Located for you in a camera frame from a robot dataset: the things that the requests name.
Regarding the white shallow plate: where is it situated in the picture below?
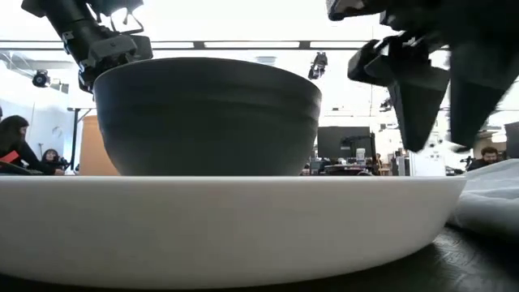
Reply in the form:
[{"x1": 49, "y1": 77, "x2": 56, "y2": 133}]
[{"x1": 0, "y1": 174, "x2": 468, "y2": 290}]

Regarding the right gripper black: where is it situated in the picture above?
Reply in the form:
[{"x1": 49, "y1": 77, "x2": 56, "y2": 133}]
[{"x1": 326, "y1": 0, "x2": 519, "y2": 153}]

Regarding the black monitor at room edge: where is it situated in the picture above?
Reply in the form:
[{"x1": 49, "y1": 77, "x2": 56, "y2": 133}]
[{"x1": 504, "y1": 121, "x2": 519, "y2": 160}]

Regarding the large black monitor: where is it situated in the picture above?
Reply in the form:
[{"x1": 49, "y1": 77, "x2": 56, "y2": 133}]
[{"x1": 316, "y1": 126, "x2": 376, "y2": 161}]

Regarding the grey cloth napkin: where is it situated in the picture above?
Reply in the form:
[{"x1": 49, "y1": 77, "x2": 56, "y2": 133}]
[{"x1": 447, "y1": 158, "x2": 519, "y2": 245}]

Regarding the red flat object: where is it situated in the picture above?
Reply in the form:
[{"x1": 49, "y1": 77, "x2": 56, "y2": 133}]
[{"x1": 0, "y1": 150, "x2": 21, "y2": 165}]

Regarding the beige ceramic mug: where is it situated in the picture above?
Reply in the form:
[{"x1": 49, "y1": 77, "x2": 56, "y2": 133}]
[{"x1": 78, "y1": 114, "x2": 121, "y2": 177}]

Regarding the dark grey bowl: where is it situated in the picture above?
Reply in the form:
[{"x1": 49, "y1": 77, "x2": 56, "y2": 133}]
[{"x1": 92, "y1": 56, "x2": 323, "y2": 177}]

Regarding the person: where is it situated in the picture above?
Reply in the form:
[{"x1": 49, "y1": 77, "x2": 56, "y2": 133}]
[
  {"x1": 41, "y1": 148, "x2": 66, "y2": 176},
  {"x1": 0, "y1": 114, "x2": 56, "y2": 176},
  {"x1": 465, "y1": 146, "x2": 504, "y2": 172}
]

